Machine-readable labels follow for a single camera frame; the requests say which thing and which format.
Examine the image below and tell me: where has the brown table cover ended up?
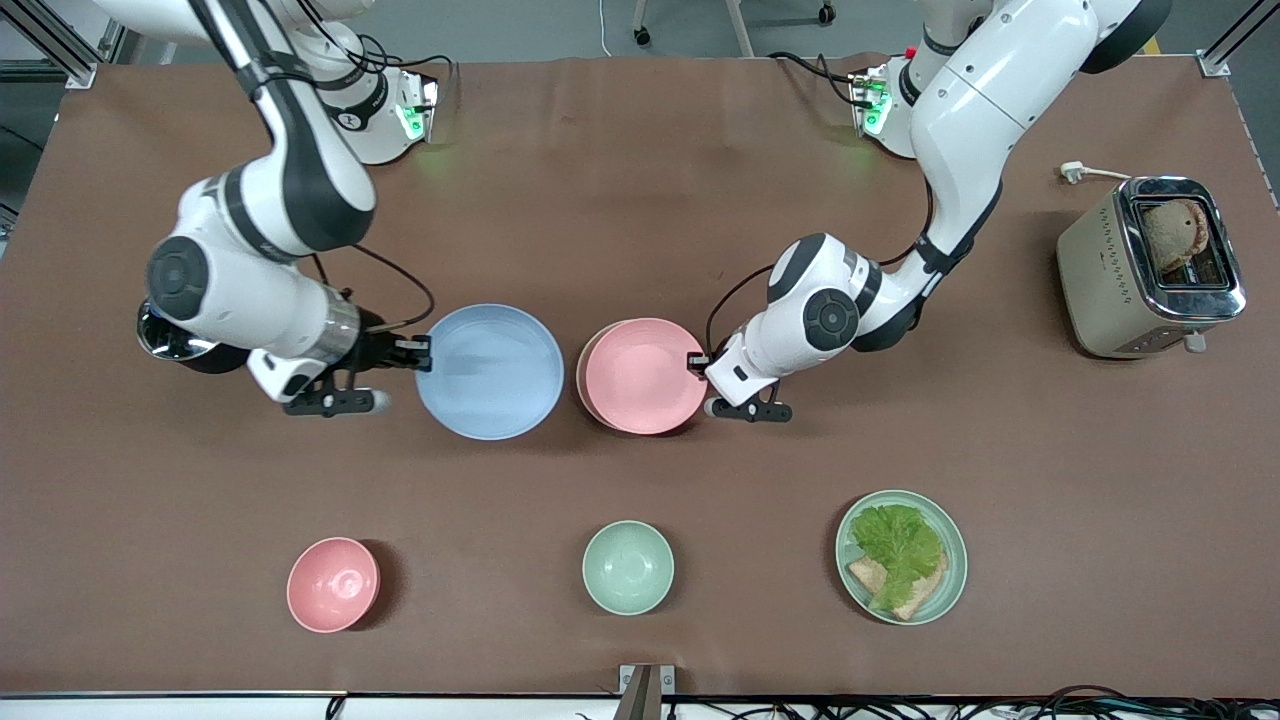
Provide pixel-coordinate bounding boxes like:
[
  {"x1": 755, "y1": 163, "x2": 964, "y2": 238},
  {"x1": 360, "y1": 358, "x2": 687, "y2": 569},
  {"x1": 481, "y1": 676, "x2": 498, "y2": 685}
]
[{"x1": 0, "y1": 55, "x2": 1280, "y2": 698}]

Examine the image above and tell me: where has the light blue plate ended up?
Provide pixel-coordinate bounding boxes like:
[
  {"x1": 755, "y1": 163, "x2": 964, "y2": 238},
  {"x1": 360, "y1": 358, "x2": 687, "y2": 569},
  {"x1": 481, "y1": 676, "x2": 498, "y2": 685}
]
[{"x1": 415, "y1": 303, "x2": 566, "y2": 442}]

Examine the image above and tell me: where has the black base cable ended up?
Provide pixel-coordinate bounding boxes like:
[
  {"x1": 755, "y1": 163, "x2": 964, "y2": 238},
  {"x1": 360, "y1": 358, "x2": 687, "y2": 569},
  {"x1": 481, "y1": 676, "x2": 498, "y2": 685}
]
[
  {"x1": 360, "y1": 35, "x2": 458, "y2": 109},
  {"x1": 768, "y1": 50, "x2": 863, "y2": 109}
]

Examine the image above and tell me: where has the pink bowl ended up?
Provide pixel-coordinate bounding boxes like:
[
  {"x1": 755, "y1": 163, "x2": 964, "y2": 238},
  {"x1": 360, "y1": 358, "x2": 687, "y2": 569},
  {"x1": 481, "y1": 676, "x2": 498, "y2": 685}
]
[{"x1": 286, "y1": 537, "x2": 381, "y2": 634}]

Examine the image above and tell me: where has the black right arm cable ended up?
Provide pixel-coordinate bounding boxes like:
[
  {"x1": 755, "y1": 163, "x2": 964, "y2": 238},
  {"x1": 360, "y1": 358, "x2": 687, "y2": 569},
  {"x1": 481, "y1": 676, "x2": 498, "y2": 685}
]
[{"x1": 310, "y1": 243, "x2": 438, "y2": 333}]

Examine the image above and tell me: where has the white toaster plug cord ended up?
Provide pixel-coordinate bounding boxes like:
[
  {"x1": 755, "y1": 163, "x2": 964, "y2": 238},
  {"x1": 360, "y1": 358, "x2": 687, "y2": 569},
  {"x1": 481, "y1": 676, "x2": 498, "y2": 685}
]
[{"x1": 1060, "y1": 160, "x2": 1137, "y2": 187}]

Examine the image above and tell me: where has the silver toaster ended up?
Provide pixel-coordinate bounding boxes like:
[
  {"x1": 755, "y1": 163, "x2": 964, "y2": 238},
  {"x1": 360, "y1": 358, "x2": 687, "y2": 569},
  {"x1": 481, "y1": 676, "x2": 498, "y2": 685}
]
[{"x1": 1057, "y1": 176, "x2": 1248, "y2": 360}]

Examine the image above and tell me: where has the aluminium frame profile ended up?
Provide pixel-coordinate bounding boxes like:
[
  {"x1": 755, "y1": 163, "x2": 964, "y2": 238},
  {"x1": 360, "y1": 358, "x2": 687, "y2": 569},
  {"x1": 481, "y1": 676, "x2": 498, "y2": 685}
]
[
  {"x1": 0, "y1": 0, "x2": 101, "y2": 89},
  {"x1": 1196, "y1": 0, "x2": 1265, "y2": 79}
]

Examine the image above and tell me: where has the beige plate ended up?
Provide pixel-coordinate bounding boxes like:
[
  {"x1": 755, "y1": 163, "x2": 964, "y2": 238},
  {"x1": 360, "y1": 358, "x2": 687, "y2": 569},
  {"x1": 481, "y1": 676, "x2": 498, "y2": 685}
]
[{"x1": 576, "y1": 321, "x2": 629, "y2": 429}]

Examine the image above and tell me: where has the green lettuce leaf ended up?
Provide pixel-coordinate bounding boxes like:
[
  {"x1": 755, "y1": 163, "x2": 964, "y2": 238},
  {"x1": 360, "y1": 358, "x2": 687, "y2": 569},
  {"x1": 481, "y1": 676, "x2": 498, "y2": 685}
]
[{"x1": 850, "y1": 504, "x2": 946, "y2": 613}]

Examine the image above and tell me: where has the bread slice in toaster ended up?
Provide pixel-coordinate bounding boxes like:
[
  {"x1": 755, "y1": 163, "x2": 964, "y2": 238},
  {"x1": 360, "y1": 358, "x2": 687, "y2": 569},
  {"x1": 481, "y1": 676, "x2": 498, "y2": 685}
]
[{"x1": 1142, "y1": 198, "x2": 1214, "y2": 274}]

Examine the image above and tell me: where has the grey metal table bracket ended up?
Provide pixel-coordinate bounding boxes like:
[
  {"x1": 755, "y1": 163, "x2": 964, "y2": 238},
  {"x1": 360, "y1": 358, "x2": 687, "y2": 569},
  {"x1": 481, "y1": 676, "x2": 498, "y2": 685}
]
[{"x1": 612, "y1": 664, "x2": 677, "y2": 720}]

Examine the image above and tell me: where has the white stand leg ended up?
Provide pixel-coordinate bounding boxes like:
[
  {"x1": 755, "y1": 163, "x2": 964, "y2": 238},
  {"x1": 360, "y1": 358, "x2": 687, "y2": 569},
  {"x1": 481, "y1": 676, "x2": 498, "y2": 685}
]
[{"x1": 724, "y1": 0, "x2": 757, "y2": 59}]

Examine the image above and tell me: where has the green plate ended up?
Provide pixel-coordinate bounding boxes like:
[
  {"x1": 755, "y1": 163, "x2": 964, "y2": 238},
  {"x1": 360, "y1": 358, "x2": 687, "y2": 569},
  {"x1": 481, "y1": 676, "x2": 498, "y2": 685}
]
[{"x1": 835, "y1": 489, "x2": 969, "y2": 626}]

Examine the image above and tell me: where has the pink plate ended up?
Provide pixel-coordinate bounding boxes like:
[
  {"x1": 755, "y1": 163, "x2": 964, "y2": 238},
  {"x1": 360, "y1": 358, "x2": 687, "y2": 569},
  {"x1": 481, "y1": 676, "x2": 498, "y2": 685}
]
[{"x1": 584, "y1": 318, "x2": 710, "y2": 436}]

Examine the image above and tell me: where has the large toast slice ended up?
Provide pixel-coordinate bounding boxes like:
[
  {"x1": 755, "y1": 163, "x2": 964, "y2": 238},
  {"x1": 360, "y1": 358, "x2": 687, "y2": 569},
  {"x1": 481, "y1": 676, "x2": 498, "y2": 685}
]
[{"x1": 885, "y1": 552, "x2": 949, "y2": 622}]

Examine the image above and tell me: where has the green bowl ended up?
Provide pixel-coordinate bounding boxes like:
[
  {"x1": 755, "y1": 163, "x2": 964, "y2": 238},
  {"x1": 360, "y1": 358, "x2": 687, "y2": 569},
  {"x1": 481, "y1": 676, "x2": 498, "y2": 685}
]
[{"x1": 582, "y1": 520, "x2": 676, "y2": 616}]

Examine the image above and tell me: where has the black right base cable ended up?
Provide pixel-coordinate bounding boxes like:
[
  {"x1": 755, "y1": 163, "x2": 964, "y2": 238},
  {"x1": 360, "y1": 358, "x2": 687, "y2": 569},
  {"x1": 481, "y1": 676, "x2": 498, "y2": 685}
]
[{"x1": 360, "y1": 35, "x2": 458, "y2": 109}]

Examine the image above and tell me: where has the black left base cable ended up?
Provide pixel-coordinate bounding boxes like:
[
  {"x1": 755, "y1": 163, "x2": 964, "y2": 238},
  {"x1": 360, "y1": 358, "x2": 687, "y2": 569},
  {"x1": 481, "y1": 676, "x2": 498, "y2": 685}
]
[{"x1": 768, "y1": 50, "x2": 863, "y2": 109}]

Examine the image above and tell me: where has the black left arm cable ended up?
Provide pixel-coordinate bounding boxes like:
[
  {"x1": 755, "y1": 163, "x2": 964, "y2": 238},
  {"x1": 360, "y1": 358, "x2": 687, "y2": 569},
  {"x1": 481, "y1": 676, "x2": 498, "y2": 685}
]
[{"x1": 704, "y1": 262, "x2": 779, "y2": 353}]

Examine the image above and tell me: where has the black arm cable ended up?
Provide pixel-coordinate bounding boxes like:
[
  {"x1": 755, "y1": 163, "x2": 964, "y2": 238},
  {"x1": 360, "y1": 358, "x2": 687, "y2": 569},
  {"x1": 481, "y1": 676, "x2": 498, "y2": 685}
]
[
  {"x1": 704, "y1": 262, "x2": 779, "y2": 353},
  {"x1": 310, "y1": 243, "x2": 438, "y2": 333}
]

